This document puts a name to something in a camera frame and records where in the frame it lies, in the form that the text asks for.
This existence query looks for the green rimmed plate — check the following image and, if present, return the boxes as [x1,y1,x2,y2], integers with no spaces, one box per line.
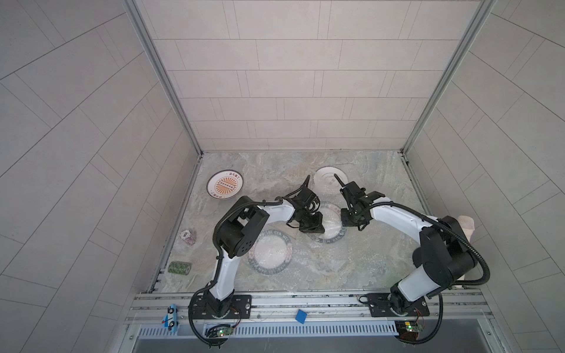
[247,229,293,276]
[308,202,347,244]

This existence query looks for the left circuit board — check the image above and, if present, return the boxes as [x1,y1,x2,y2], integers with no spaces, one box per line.
[205,324,234,339]

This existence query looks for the right circuit board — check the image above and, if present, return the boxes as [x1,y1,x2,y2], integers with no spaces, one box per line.
[394,321,425,342]

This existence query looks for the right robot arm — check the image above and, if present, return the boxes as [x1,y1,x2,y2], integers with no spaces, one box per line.
[334,175,491,316]

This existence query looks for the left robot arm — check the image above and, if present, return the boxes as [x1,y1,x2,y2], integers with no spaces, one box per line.
[193,176,325,318]

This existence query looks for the green patterned roll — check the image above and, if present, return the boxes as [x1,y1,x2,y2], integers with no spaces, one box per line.
[167,261,192,276]

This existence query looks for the orange sunburst dinner plate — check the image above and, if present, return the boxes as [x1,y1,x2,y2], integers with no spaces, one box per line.
[206,170,244,200]

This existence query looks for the beige foam microphone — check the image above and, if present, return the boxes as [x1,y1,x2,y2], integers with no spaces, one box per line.
[456,215,476,283]

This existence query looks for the pink patterned small object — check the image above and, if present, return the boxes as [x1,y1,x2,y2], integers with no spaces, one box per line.
[179,229,197,247]

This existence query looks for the white plate concentric rings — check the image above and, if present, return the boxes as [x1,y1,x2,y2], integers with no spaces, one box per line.
[312,166,349,195]

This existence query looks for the blue square tag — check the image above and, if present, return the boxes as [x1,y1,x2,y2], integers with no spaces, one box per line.
[295,310,308,324]

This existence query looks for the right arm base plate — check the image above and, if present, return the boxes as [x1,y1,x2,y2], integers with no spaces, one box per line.
[358,293,430,318]

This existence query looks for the bubble wrap sheet near plate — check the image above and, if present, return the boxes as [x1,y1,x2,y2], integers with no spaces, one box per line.
[235,222,327,291]

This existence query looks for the circuit board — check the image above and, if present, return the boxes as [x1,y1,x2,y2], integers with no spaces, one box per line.
[205,324,234,339]
[394,321,425,342]

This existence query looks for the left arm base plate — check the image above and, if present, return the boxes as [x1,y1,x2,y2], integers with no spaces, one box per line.
[189,295,252,320]

